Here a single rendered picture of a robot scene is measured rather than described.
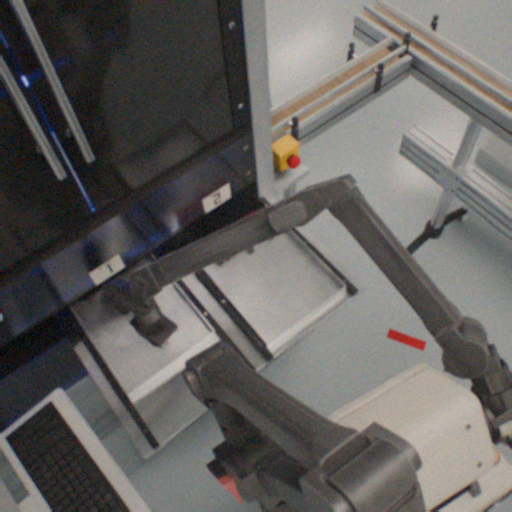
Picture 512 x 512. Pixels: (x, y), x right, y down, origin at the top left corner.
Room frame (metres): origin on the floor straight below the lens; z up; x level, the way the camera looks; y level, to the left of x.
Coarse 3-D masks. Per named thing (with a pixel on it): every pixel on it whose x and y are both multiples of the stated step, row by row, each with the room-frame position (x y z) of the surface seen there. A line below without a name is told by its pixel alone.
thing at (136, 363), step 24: (144, 264) 0.80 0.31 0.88; (96, 288) 0.74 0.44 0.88; (168, 288) 0.71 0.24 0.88; (96, 312) 0.67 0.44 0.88; (168, 312) 0.64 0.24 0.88; (192, 312) 0.63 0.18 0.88; (96, 336) 0.60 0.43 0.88; (120, 336) 0.59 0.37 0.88; (192, 336) 0.57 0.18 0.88; (216, 336) 0.56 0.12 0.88; (120, 360) 0.52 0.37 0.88; (144, 360) 0.52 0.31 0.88; (168, 360) 0.51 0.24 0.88; (120, 384) 0.45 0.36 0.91; (144, 384) 0.45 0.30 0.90
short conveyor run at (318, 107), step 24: (384, 48) 1.52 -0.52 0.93; (336, 72) 1.39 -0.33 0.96; (360, 72) 1.41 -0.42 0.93; (384, 72) 1.40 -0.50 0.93; (408, 72) 1.45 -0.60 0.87; (312, 96) 1.33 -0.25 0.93; (336, 96) 1.31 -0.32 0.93; (360, 96) 1.33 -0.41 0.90; (288, 120) 1.20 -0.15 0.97; (312, 120) 1.22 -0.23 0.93; (336, 120) 1.27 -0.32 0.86
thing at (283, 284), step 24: (288, 240) 0.82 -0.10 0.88; (240, 264) 0.76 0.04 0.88; (264, 264) 0.75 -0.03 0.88; (288, 264) 0.75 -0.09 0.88; (312, 264) 0.74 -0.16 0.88; (240, 288) 0.69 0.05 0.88; (264, 288) 0.68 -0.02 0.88; (288, 288) 0.67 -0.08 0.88; (312, 288) 0.66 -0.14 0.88; (336, 288) 0.66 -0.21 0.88; (240, 312) 0.60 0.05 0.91; (264, 312) 0.61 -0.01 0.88; (288, 312) 0.60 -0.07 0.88; (312, 312) 0.58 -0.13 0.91; (264, 336) 0.54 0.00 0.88
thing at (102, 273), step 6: (114, 258) 0.73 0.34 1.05; (120, 258) 0.73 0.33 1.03; (108, 264) 0.72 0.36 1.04; (114, 264) 0.72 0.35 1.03; (120, 264) 0.73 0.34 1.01; (96, 270) 0.70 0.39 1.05; (102, 270) 0.70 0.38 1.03; (108, 270) 0.71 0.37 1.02; (114, 270) 0.72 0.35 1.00; (96, 276) 0.69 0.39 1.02; (102, 276) 0.70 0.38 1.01; (108, 276) 0.71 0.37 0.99; (96, 282) 0.69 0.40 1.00
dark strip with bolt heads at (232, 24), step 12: (228, 0) 0.95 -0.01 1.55; (228, 12) 0.95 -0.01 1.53; (228, 24) 0.95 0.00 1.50; (240, 24) 0.96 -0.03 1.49; (228, 36) 0.95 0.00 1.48; (240, 36) 0.96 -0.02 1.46; (228, 48) 0.95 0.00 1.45; (240, 48) 0.96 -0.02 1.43; (228, 60) 0.95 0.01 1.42; (240, 60) 0.96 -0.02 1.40; (228, 72) 0.94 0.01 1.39; (240, 72) 0.96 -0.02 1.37; (240, 84) 0.96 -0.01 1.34; (240, 96) 0.96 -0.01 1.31; (240, 108) 0.95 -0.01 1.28; (240, 120) 0.95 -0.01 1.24
